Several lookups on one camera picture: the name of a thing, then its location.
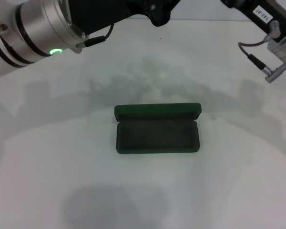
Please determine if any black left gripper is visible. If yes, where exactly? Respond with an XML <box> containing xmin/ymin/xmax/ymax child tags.
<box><xmin>68</xmin><ymin>0</ymin><xmax>182</xmax><ymax>37</ymax></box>

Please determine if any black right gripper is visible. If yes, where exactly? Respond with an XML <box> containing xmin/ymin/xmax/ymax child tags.
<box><xmin>220</xmin><ymin>0</ymin><xmax>286</xmax><ymax>44</ymax></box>

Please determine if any green glasses case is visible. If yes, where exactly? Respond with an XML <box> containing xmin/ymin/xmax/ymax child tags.
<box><xmin>114</xmin><ymin>102</ymin><xmax>203</xmax><ymax>155</ymax></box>

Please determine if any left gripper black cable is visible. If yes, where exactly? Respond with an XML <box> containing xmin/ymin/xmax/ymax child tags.
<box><xmin>75</xmin><ymin>22</ymin><xmax>115</xmax><ymax>54</ymax></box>

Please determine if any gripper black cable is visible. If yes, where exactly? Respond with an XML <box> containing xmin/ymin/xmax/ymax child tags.
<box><xmin>237</xmin><ymin>20</ymin><xmax>286</xmax><ymax>83</ymax></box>
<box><xmin>75</xmin><ymin>22</ymin><xmax>115</xmax><ymax>54</ymax></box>

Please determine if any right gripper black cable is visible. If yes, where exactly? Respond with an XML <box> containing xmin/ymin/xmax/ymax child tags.
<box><xmin>237</xmin><ymin>20</ymin><xmax>286</xmax><ymax>83</ymax></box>

